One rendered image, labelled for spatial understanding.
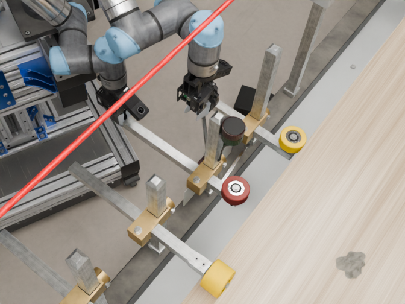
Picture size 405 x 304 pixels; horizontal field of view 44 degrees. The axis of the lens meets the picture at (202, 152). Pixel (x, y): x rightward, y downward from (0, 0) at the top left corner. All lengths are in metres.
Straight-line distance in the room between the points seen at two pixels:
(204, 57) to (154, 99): 1.56
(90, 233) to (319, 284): 1.27
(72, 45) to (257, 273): 0.76
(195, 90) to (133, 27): 0.24
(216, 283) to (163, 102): 1.59
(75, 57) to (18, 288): 1.25
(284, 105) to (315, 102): 0.18
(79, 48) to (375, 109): 0.92
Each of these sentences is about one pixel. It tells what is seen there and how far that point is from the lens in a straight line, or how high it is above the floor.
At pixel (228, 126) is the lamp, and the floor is 1.11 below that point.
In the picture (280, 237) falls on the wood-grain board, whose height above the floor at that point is 0.90.
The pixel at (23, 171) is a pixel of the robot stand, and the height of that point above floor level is 0.21.
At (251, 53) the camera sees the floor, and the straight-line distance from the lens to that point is 2.95.
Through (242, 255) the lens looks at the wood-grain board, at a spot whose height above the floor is 0.90.
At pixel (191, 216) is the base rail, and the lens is 1.61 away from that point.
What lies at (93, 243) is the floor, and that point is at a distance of 2.35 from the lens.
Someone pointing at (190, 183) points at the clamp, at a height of 0.86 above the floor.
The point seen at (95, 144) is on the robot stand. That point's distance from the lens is 2.33.
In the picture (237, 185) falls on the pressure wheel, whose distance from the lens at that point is 1.44.
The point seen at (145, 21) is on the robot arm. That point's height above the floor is 1.36.
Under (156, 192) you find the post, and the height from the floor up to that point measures 1.12.
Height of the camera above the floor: 2.18
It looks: 59 degrees down
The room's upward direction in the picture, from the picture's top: 6 degrees clockwise
